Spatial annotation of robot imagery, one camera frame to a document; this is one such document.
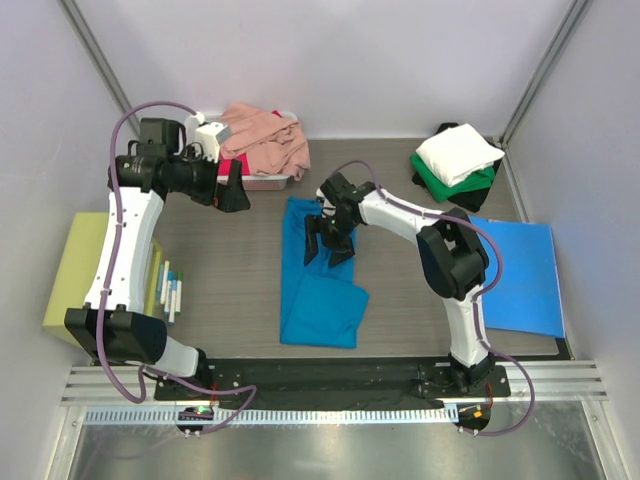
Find aluminium rail frame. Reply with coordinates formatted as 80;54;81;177
59;363;609;407

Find purple cable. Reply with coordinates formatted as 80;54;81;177
95;101;258;434
329;159;537;438

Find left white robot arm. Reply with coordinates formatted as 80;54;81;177
64;114;250;400

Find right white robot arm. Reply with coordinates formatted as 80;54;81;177
304;173;495;396

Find white folded t shirt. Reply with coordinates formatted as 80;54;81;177
416;124;505;187

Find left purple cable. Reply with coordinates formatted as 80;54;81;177
95;101;258;434

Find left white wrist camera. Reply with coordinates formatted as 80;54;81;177
193;112;232;163

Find green folded t shirt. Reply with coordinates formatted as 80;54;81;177
409;152;496;204

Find white plastic basket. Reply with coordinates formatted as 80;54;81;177
183;110;298;191

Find blue folder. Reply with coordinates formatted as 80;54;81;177
471;217;565;338

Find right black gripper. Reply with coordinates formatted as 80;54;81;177
305;213;359;267

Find red t shirt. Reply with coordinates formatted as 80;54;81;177
218;154;291;191

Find white slotted cable duct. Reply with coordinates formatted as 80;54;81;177
84;404;458;427

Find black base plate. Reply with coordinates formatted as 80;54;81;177
92;336;574;432

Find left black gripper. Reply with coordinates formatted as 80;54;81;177
168;146;250;212

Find blue t shirt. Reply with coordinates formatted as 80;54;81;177
280;197;369;349

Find pink t shirt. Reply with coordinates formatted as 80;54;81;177
219;102;311;181

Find black folded t shirt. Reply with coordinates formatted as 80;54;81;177
410;122;501;212

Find yellow green box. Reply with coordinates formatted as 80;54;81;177
40;212;166;352

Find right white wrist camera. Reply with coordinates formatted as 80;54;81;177
315;188;336;212

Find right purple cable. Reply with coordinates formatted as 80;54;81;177
329;159;537;438

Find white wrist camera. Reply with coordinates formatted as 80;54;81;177
315;188;336;212
193;112;232;163

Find white marker pens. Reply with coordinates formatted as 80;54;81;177
156;260;184;327

